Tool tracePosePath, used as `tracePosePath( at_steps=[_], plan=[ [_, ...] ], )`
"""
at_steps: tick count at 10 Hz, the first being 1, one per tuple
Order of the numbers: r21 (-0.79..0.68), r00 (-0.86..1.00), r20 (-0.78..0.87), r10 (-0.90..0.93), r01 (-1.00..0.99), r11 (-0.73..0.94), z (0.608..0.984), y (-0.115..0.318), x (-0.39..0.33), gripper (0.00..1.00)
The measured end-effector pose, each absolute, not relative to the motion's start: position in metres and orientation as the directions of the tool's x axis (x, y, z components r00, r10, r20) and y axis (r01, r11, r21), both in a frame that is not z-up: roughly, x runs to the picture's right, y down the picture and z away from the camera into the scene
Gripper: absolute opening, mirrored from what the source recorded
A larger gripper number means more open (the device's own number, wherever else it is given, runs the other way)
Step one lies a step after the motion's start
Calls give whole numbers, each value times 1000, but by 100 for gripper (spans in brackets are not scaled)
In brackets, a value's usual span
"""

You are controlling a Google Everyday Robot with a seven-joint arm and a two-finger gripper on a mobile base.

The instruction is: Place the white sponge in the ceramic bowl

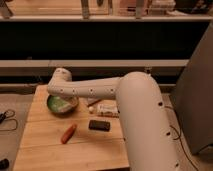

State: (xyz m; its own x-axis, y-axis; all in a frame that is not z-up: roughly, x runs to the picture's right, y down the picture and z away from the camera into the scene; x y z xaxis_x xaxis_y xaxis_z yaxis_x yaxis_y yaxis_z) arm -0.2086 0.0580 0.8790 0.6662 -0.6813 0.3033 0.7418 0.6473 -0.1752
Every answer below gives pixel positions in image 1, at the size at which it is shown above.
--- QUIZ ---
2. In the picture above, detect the orange carrot toy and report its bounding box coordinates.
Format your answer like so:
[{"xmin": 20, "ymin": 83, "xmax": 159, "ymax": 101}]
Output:
[{"xmin": 61, "ymin": 124, "xmax": 77, "ymax": 144}]

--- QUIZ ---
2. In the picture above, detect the black object bottom left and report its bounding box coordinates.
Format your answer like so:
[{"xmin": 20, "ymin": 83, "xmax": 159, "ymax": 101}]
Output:
[{"xmin": 0, "ymin": 159, "xmax": 10, "ymax": 170}]

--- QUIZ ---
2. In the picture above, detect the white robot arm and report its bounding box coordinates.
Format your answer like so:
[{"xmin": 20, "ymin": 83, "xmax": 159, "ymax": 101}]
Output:
[{"xmin": 47, "ymin": 68, "xmax": 182, "ymax": 171}]

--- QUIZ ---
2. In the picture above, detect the white sponge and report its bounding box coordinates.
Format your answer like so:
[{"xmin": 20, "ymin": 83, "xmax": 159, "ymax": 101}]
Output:
[{"xmin": 97, "ymin": 104, "xmax": 118, "ymax": 117}]

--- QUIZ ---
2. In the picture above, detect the long grey shelf rail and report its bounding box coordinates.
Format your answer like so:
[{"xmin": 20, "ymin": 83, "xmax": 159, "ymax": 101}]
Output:
[{"xmin": 0, "ymin": 60, "xmax": 189, "ymax": 68}]

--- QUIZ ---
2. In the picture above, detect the grey cabinet at right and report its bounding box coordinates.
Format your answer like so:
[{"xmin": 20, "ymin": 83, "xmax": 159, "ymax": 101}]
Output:
[{"xmin": 170, "ymin": 21, "xmax": 213, "ymax": 155}]

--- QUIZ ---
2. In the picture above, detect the black rectangular block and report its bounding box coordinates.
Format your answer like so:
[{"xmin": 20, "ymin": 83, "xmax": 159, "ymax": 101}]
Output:
[{"xmin": 89, "ymin": 120, "xmax": 110, "ymax": 131}]

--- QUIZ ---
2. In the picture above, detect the green ceramic bowl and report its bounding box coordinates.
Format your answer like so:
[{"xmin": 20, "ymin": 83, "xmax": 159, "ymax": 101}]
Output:
[{"xmin": 46, "ymin": 95, "xmax": 79, "ymax": 115}]

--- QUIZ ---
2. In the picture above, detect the black cable at right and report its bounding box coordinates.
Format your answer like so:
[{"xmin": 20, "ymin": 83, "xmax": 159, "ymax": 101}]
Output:
[{"xmin": 164, "ymin": 105, "xmax": 200, "ymax": 171}]

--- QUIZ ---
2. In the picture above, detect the brown wooden stick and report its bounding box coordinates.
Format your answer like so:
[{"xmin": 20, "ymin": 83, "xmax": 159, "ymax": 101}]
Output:
[{"xmin": 86, "ymin": 98, "xmax": 101, "ymax": 106}]

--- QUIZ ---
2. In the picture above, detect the black cable on floor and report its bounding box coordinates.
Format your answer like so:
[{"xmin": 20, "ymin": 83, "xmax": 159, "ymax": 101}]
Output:
[{"xmin": 0, "ymin": 109, "xmax": 19, "ymax": 132}]

